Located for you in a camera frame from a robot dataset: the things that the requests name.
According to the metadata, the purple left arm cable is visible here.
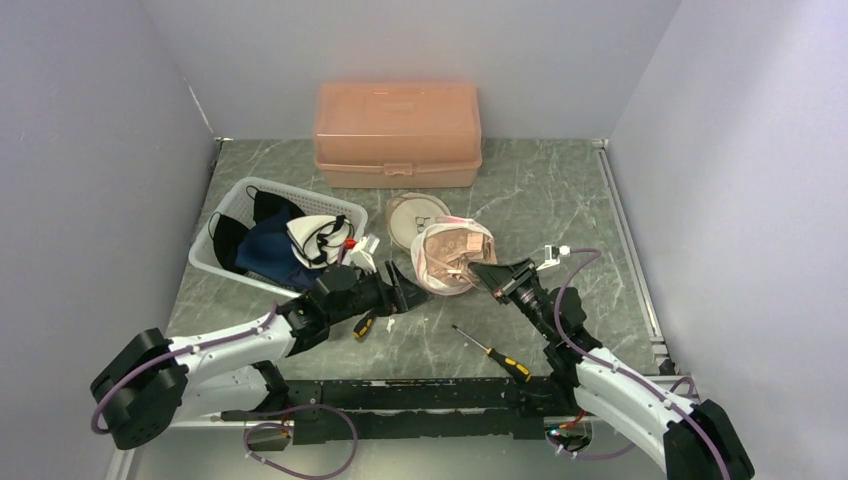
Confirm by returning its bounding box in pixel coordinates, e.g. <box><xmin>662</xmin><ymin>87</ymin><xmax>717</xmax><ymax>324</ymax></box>
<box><xmin>89</xmin><ymin>303</ymin><xmax>280</xmax><ymax>436</ymax></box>

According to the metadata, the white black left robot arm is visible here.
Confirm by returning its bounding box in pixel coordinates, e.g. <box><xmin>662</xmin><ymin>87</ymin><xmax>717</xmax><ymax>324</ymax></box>
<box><xmin>90</xmin><ymin>261</ymin><xmax>432</xmax><ymax>450</ymax></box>

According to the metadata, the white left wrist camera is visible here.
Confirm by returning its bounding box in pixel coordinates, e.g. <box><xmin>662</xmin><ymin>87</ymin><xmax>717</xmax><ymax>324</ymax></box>
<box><xmin>338</xmin><ymin>234</ymin><xmax>380</xmax><ymax>273</ymax></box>

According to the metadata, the long yellow black screwdriver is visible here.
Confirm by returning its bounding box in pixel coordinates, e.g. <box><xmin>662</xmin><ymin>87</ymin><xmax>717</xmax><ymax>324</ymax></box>
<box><xmin>452</xmin><ymin>325</ymin><xmax>532</xmax><ymax>383</ymax></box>

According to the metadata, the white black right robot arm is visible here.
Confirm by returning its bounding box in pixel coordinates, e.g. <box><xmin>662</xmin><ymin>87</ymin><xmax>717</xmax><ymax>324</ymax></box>
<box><xmin>470</xmin><ymin>260</ymin><xmax>755</xmax><ymax>479</ymax></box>

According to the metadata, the small yellow black screwdriver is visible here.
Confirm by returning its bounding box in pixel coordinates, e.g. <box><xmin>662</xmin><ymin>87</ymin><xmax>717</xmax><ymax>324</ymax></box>
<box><xmin>352</xmin><ymin>311</ymin><xmax>377</xmax><ymax>340</ymax></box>

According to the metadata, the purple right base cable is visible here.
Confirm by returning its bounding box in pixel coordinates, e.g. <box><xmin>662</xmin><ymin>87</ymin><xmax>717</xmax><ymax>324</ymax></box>
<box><xmin>553</xmin><ymin>377</ymin><xmax>697</xmax><ymax>462</ymax></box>

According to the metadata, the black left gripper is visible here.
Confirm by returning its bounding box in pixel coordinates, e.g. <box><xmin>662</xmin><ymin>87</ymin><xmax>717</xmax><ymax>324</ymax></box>
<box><xmin>326</xmin><ymin>259</ymin><xmax>433</xmax><ymax>327</ymax></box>

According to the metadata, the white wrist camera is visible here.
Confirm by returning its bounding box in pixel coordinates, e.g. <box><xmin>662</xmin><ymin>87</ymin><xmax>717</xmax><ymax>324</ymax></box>
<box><xmin>536</xmin><ymin>244</ymin><xmax>571</xmax><ymax>271</ymax></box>
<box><xmin>338</xmin><ymin>234</ymin><xmax>380</xmax><ymax>273</ymax></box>

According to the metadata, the white mesh laundry bag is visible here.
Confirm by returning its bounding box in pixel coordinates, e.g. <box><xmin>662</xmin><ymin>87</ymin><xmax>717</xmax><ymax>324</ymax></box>
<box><xmin>385</xmin><ymin>192</ymin><xmax>451</xmax><ymax>251</ymax></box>

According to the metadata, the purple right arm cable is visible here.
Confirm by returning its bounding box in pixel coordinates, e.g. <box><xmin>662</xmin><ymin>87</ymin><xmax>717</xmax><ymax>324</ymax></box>
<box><xmin>553</xmin><ymin>246</ymin><xmax>733</xmax><ymax>480</ymax></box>

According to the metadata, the beige lace bra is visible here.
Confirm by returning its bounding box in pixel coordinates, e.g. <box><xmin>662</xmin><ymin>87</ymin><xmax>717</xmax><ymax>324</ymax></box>
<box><xmin>423</xmin><ymin>228</ymin><xmax>498</xmax><ymax>293</ymax></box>

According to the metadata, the pink rimmed mesh bag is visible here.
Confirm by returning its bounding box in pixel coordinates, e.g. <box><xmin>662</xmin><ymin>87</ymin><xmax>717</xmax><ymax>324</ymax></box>
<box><xmin>409</xmin><ymin>215</ymin><xmax>499</xmax><ymax>298</ymax></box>

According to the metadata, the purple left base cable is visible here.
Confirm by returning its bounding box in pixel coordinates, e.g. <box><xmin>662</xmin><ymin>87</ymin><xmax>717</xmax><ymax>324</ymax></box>
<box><xmin>243</xmin><ymin>402</ymin><xmax>361</xmax><ymax>480</ymax></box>

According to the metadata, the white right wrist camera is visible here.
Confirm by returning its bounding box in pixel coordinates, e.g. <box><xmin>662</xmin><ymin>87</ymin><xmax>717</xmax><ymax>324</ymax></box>
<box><xmin>536</xmin><ymin>244</ymin><xmax>571</xmax><ymax>271</ymax></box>

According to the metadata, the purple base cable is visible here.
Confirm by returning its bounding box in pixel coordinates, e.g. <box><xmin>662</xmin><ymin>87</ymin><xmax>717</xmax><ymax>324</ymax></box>
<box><xmin>553</xmin><ymin>377</ymin><xmax>697</xmax><ymax>462</ymax></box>
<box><xmin>243</xmin><ymin>402</ymin><xmax>361</xmax><ymax>480</ymax></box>

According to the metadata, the white black trimmed bra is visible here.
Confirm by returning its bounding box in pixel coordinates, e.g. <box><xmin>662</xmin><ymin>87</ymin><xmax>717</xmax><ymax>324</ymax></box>
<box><xmin>285</xmin><ymin>215</ymin><xmax>355</xmax><ymax>269</ymax></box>

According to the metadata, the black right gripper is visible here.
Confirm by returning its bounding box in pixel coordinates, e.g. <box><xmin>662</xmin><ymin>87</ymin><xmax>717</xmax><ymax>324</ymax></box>
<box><xmin>469</xmin><ymin>257</ymin><xmax>555</xmax><ymax>340</ymax></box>

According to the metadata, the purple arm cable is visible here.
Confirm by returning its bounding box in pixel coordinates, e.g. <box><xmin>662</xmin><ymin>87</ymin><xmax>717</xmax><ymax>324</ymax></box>
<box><xmin>89</xmin><ymin>303</ymin><xmax>280</xmax><ymax>436</ymax></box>
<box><xmin>553</xmin><ymin>246</ymin><xmax>733</xmax><ymax>480</ymax></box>

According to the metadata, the orange plastic storage box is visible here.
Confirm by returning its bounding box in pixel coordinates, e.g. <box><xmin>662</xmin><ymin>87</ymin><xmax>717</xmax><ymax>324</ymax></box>
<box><xmin>313</xmin><ymin>82</ymin><xmax>482</xmax><ymax>189</ymax></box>

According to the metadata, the white plastic basket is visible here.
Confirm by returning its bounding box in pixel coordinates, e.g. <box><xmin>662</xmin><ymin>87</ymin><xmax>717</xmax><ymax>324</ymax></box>
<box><xmin>188</xmin><ymin>177</ymin><xmax>368</xmax><ymax>298</ymax></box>

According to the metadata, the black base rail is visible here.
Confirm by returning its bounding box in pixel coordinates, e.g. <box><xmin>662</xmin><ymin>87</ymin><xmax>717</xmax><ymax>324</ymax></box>
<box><xmin>218</xmin><ymin>362</ymin><xmax>593</xmax><ymax>451</ymax></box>

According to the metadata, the navy blue bra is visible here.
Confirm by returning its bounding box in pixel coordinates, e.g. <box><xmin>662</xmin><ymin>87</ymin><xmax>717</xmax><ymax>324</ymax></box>
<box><xmin>235</xmin><ymin>207</ymin><xmax>322</xmax><ymax>291</ymax></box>

